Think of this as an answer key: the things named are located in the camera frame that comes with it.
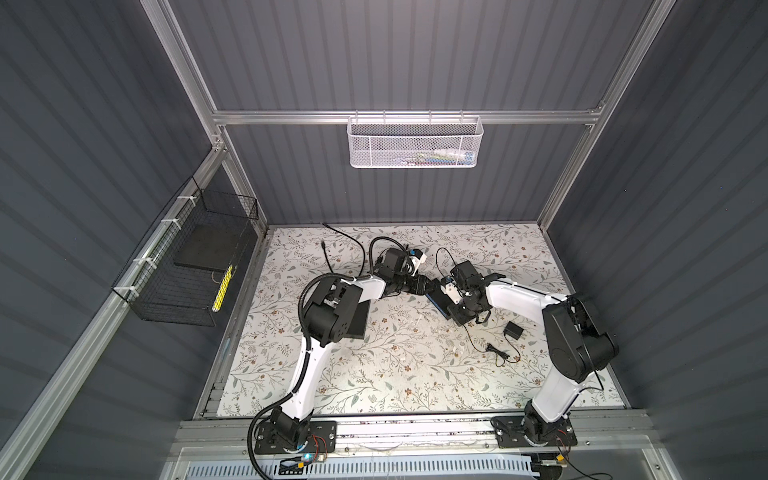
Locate black network switch box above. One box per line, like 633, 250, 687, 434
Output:
425, 284, 455, 320

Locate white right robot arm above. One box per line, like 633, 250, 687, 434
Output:
438, 261, 619, 446

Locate items in white basket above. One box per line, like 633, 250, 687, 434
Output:
395, 148, 476, 168

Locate long black power brick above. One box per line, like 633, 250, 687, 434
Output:
346, 301, 371, 340

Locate black wire wall basket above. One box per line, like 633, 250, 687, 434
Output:
113, 182, 260, 327

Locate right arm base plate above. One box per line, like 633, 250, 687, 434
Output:
490, 414, 578, 448

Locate white wire mesh basket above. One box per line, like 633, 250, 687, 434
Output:
346, 114, 484, 169

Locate white slotted cable duct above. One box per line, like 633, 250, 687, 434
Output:
182, 454, 541, 480

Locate black foam pad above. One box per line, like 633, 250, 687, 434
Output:
173, 225, 240, 273

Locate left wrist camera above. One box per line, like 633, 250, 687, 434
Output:
407, 248, 427, 272

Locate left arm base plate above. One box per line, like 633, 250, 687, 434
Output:
252, 420, 338, 455

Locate long black cable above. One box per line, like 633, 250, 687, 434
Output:
319, 222, 368, 280

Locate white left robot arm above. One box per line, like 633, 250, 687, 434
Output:
246, 235, 429, 479

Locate yellow striped tool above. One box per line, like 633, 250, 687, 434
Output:
211, 264, 236, 312

